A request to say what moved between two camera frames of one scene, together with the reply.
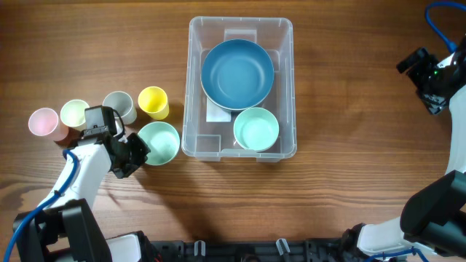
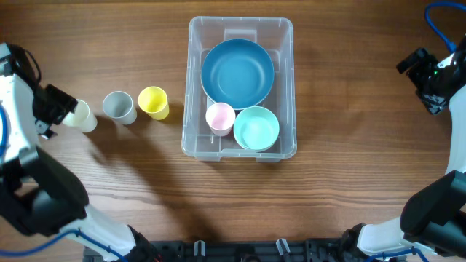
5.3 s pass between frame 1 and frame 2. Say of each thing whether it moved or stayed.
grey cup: stayed
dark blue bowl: stayed
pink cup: moved
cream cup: stayed
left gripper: moved
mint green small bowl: stayed
